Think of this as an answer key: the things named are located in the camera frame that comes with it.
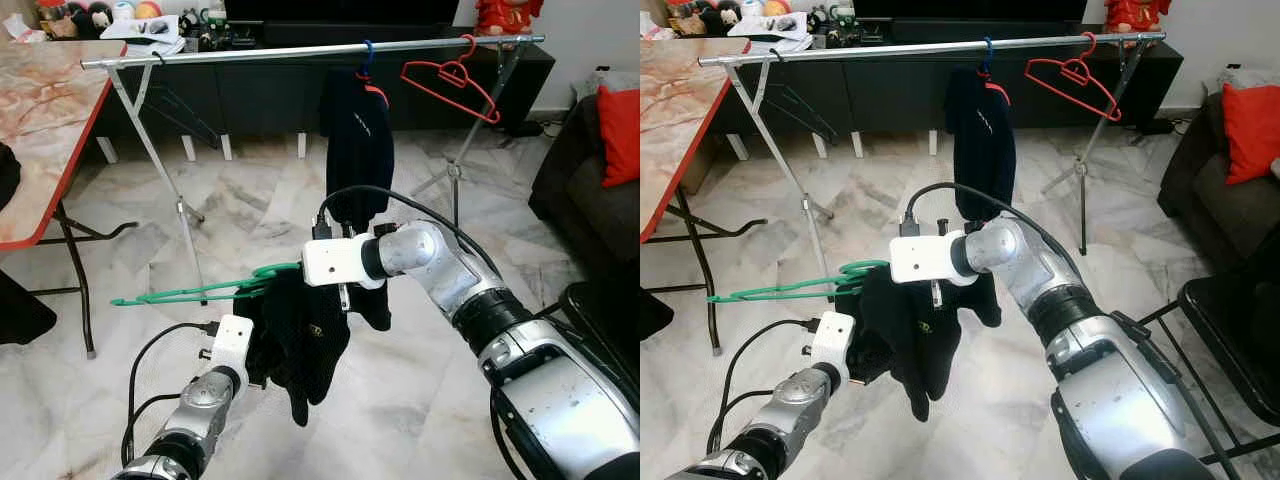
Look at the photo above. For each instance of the black t-shirt with red collar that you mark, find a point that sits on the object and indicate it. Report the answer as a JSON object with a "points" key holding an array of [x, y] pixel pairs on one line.
{"points": [[905, 340], [300, 350]]}

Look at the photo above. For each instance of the green plastic hanger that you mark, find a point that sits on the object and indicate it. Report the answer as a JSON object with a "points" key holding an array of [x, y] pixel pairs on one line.
{"points": [[180, 297], [775, 293]]}

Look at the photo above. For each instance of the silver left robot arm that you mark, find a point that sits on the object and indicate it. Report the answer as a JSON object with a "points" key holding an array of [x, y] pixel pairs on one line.
{"points": [[790, 410], [195, 410]]}

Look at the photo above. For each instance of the blue and red hanger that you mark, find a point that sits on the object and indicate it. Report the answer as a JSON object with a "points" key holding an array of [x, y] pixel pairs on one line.
{"points": [[988, 45], [368, 48]]}

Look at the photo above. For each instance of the red plastic hanger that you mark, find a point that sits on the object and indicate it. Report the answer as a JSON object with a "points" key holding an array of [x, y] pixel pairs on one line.
{"points": [[1075, 72], [455, 75]]}

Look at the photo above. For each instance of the black garment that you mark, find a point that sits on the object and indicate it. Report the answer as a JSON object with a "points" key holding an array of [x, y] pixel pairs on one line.
{"points": [[25, 310], [655, 315]]}

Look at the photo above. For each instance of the navy blue t-shirt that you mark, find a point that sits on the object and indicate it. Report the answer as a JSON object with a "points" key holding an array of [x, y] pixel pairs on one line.
{"points": [[982, 150], [358, 150]]}

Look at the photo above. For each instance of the black folding chair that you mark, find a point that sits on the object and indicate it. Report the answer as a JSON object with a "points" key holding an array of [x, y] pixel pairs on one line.
{"points": [[1240, 330], [610, 320]]}

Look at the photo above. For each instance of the silver metal clothes rack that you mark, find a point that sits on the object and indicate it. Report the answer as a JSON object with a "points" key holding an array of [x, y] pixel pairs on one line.
{"points": [[250, 50], [870, 47]]}

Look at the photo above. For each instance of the marble pattern folding table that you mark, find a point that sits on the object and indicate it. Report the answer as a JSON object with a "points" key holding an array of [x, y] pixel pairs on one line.
{"points": [[680, 100], [40, 110]]}

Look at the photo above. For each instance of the dark brown sofa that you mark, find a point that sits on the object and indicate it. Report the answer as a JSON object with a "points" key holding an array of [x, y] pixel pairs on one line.
{"points": [[580, 200], [1210, 200]]}

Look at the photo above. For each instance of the red cushion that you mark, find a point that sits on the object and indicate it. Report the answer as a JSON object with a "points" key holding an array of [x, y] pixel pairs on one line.
{"points": [[1252, 132], [620, 135]]}

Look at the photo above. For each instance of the white paper stack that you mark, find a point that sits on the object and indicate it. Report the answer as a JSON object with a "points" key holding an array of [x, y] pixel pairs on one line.
{"points": [[772, 30], [145, 32]]}

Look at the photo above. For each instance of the black television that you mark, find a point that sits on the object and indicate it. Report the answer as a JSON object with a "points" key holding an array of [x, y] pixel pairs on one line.
{"points": [[965, 8], [340, 10]]}

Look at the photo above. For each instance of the orange ball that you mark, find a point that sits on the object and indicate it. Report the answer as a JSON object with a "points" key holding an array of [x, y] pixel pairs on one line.
{"points": [[775, 7], [147, 8]]}

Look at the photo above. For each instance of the black plush toy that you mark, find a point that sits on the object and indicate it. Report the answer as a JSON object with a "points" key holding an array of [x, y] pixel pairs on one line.
{"points": [[88, 18], [715, 15]]}

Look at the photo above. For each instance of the white tissue pack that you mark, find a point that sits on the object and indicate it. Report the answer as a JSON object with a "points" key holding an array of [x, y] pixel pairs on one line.
{"points": [[25, 34]]}

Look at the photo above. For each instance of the red laughing buddha statue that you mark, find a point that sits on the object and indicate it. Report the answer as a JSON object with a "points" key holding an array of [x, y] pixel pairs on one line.
{"points": [[508, 15], [1137, 13]]}

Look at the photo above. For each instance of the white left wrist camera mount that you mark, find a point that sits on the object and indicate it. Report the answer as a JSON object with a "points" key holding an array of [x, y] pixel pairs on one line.
{"points": [[232, 345], [832, 340]]}

